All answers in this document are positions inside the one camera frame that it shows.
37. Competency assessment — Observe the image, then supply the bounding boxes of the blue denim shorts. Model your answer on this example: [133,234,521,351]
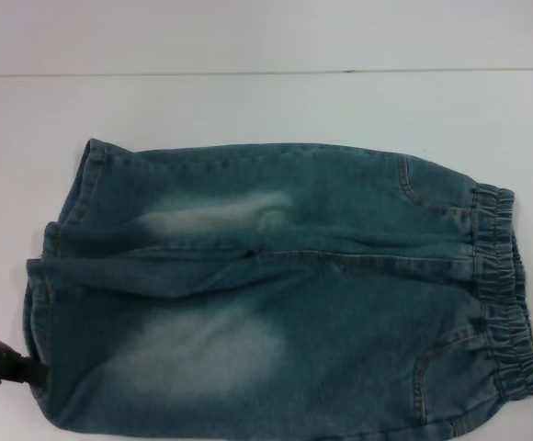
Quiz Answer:
[25,136,533,441]

